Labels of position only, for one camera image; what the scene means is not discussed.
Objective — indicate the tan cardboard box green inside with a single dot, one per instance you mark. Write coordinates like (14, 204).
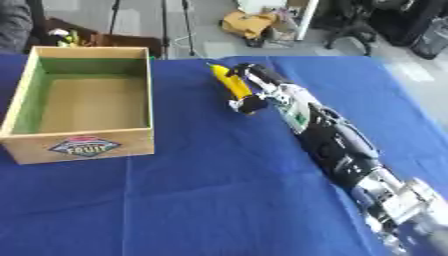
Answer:
(87, 106)

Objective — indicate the white green soft toy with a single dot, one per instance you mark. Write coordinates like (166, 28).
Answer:
(64, 37)

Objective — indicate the black tripod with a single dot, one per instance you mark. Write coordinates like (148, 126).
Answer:
(165, 26)

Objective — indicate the grey bin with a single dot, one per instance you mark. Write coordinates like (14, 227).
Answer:
(433, 40)

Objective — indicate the dark brown crate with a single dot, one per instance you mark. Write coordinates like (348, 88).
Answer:
(128, 41)

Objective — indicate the yellow bag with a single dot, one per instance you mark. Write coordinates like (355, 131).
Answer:
(249, 23)

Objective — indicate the person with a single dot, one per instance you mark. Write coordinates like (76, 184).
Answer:
(13, 25)

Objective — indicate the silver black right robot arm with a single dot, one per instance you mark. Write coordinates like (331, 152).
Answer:
(338, 143)

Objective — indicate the black office chair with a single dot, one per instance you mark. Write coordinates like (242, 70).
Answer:
(353, 28)

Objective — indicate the large black bag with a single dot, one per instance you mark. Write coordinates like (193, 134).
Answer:
(405, 20)

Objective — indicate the yellow toy banana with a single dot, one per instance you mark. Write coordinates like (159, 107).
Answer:
(234, 83)

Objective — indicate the white board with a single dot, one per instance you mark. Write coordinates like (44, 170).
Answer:
(307, 18)

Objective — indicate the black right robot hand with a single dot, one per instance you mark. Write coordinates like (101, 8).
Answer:
(254, 105)

